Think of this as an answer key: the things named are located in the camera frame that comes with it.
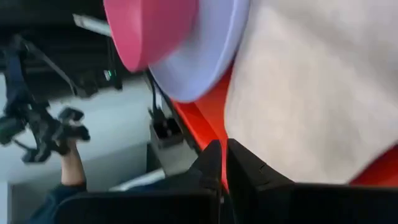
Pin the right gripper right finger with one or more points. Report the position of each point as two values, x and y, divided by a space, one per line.
280 205

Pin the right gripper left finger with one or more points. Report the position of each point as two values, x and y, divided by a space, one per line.
155 208

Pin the beige cloth napkin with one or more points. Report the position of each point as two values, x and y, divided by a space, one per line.
311 93

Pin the lavender plastic plate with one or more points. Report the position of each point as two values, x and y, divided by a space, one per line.
202 62

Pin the magenta plastic bowl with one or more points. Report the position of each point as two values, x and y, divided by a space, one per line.
149 31

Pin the red plastic tray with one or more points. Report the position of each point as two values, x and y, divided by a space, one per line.
205 124

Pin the silver aluminium rail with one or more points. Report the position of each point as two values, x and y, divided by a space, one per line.
93 25
136 182

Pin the small grey camera box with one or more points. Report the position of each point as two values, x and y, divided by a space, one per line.
174 155

